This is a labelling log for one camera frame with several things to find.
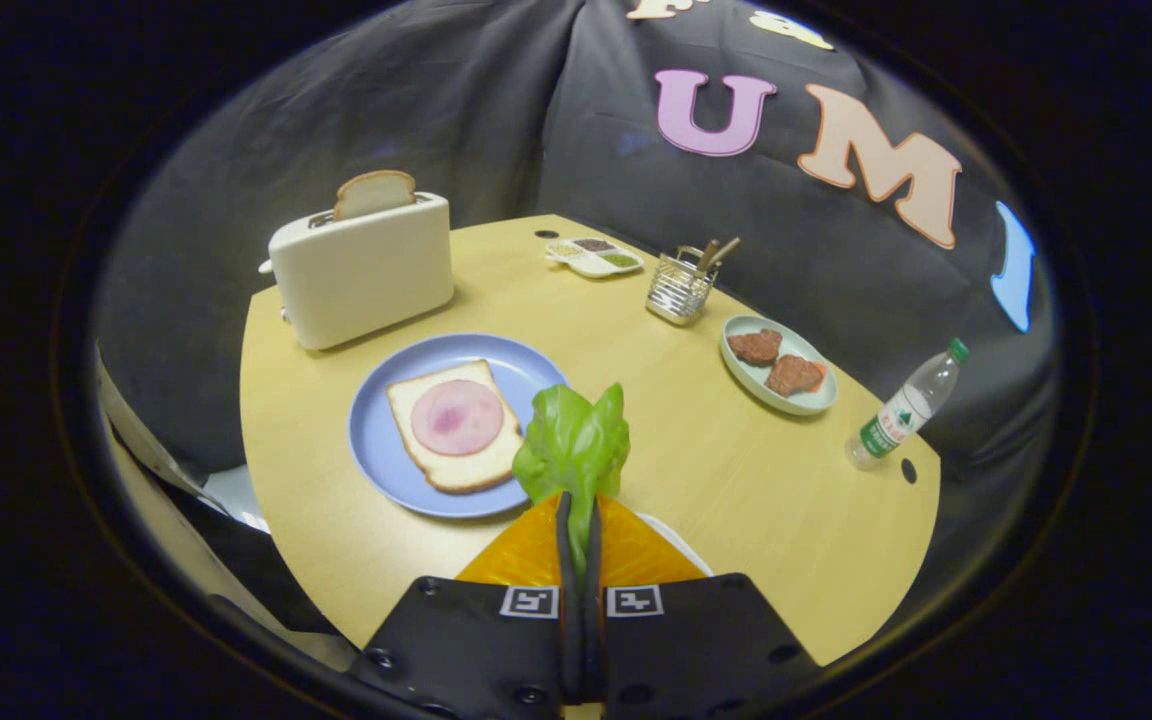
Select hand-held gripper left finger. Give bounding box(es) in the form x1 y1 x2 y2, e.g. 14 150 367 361
346 492 582 720

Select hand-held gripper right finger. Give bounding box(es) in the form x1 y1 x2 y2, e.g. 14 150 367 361
581 495 822 720

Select green lettuce leaf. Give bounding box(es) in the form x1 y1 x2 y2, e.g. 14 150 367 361
512 383 631 581

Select toasted bread slice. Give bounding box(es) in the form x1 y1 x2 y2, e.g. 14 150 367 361
333 170 418 222

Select white plate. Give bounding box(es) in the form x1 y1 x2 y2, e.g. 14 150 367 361
636 512 715 577

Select bread slice under ham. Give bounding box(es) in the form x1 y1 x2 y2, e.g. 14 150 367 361
386 359 525 495

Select blue plate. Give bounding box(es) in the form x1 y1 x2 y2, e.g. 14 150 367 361
348 333 572 519

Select pink ham slice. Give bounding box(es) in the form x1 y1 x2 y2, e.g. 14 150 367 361
410 379 505 457

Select pale green plate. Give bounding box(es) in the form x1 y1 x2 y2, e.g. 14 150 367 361
720 315 839 416

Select reddish brown meat patty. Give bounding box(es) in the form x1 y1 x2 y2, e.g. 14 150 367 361
765 354 827 398

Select dark brown meat patty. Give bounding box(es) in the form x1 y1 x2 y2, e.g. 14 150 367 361
727 329 783 367

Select clear plastic water bottle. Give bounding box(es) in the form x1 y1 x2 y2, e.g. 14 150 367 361
845 338 970 471

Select white toaster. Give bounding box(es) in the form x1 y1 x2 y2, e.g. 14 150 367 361
258 190 455 352

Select white divided condiment tray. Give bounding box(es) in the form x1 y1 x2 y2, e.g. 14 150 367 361
545 237 645 279

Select black backdrop cloth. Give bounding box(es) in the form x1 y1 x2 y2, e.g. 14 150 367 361
96 0 1057 641

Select metal wire utensil holder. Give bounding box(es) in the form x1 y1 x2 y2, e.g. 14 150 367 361
646 246 720 327

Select wooden utensil handles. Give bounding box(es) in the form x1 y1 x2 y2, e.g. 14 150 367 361
696 237 741 276

